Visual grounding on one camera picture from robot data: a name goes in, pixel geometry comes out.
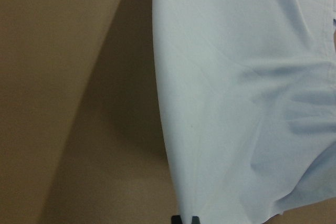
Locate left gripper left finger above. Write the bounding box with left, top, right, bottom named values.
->
left=171, top=215, right=182, bottom=224

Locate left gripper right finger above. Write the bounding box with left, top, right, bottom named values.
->
left=191, top=216, right=200, bottom=224

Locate light blue t-shirt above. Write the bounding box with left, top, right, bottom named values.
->
left=153, top=0, right=335, bottom=223

